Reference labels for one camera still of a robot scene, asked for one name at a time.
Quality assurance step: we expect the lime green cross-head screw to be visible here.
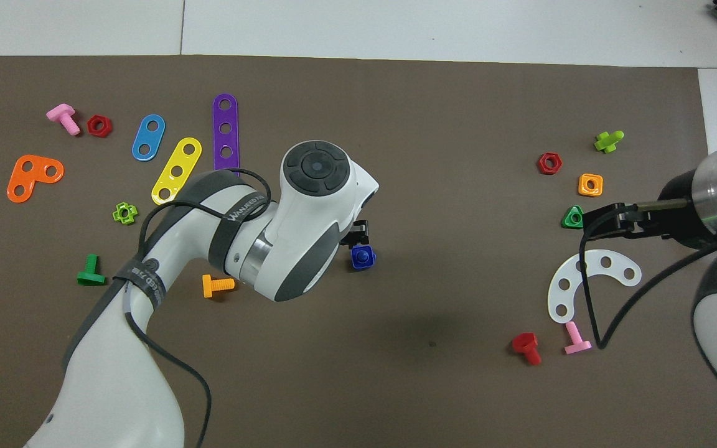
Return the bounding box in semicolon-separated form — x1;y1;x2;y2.
594;130;625;154

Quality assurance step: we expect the pink plastic screw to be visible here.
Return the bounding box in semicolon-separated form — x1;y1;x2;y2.
46;104;81;136
564;321;593;355

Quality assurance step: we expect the orange-yellow plastic screw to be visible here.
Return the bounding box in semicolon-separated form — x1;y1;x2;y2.
202;274;235;298

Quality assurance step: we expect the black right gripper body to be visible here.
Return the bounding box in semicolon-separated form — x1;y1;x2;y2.
639;169;717;250

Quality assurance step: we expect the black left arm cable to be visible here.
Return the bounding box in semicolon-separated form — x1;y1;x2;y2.
123;167;273;448

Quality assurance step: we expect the purple four-hole plastic strip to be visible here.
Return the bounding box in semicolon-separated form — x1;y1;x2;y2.
212;93;239;171

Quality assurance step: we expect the blue square plastic nut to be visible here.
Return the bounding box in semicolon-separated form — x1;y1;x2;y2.
350;245;377;271

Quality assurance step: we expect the brown table mat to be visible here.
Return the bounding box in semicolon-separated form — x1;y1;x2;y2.
0;55;717;448

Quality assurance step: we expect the yellow three-hole plastic strip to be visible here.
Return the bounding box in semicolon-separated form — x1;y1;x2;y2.
151;137;202;206

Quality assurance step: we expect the red plastic screw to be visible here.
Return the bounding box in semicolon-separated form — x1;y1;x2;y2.
512;332;542;366

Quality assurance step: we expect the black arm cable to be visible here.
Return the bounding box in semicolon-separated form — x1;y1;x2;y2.
123;167;273;448
579;198;717;350

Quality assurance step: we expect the dark green plastic screw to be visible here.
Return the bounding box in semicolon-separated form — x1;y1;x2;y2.
77;254;107;287

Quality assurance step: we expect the blue two-hole plastic strip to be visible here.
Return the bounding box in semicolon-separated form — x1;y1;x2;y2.
131;114;166;162

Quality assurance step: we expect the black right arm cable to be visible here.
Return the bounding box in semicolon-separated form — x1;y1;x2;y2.
579;198;717;350

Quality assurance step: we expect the orange heart-shaped plastic plate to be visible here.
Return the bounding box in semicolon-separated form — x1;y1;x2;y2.
7;154;65;203

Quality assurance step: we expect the white curved strip with holes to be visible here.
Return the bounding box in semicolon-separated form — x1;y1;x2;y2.
547;250;642;324

